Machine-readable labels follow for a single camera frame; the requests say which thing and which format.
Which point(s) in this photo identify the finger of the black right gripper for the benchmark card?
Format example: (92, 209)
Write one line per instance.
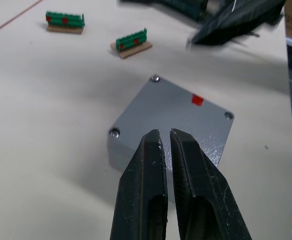
(176, 6)
(236, 23)

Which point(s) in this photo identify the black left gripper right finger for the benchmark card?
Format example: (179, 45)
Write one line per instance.
(206, 200)

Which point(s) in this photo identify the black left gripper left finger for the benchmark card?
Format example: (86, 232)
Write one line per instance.
(136, 190)

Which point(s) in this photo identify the silver lid screw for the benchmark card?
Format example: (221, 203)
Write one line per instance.
(228, 115)
(114, 132)
(155, 79)

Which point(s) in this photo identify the grey box with red sticker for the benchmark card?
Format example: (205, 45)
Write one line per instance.
(171, 110)

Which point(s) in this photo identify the green terminal block on cardboard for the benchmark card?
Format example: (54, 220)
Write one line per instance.
(64, 21)
(131, 42)

